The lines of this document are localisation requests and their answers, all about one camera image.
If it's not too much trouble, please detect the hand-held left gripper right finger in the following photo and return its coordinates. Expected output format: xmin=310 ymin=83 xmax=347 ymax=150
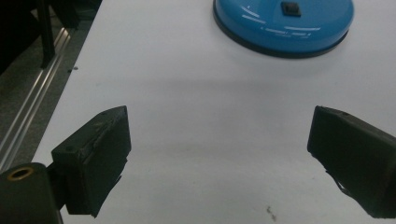
xmin=306 ymin=105 xmax=396 ymax=219

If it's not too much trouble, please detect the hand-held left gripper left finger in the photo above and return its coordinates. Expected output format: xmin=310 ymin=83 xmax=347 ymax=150
xmin=46 ymin=105 xmax=133 ymax=218

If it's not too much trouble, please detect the black metal stand leg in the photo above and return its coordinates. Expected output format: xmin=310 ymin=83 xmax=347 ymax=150
xmin=35 ymin=0 xmax=57 ymax=69

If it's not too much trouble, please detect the blue round domed base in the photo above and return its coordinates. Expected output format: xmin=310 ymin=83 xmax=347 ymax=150
xmin=212 ymin=0 xmax=355 ymax=59

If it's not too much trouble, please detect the aluminium profile rail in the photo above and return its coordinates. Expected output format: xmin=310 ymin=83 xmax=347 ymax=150
xmin=0 ymin=26 xmax=76 ymax=174

